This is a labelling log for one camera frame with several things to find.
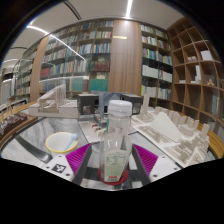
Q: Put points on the white city block model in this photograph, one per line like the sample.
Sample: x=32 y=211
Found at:
x=170 y=133

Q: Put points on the wooden cubby shelf unit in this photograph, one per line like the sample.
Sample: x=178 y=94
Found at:
x=200 y=80

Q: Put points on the light blue spoon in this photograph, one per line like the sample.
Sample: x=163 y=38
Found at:
x=71 y=140

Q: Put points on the ceiling light strips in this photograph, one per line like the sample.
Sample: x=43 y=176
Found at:
x=129 y=8

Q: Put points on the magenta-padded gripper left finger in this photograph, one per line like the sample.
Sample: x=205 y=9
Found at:
x=78 y=158

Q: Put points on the tall wooden bookshelf unit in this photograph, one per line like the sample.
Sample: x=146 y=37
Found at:
x=93 y=53

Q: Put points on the white columned building model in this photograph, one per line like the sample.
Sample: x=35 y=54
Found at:
x=53 y=103

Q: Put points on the white mug with yellow rim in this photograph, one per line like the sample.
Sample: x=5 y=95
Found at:
x=56 y=142

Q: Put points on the flat round red coaster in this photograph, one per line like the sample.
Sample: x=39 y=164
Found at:
x=124 y=176

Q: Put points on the grey building model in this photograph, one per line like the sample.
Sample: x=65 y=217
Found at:
x=103 y=103

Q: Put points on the clear white-capped plastic bottle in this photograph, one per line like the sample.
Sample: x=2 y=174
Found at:
x=116 y=150

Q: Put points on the dark cube model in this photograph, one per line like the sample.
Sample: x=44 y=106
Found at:
x=135 y=101
x=87 y=104

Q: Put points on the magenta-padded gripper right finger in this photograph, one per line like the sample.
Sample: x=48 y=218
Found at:
x=148 y=159

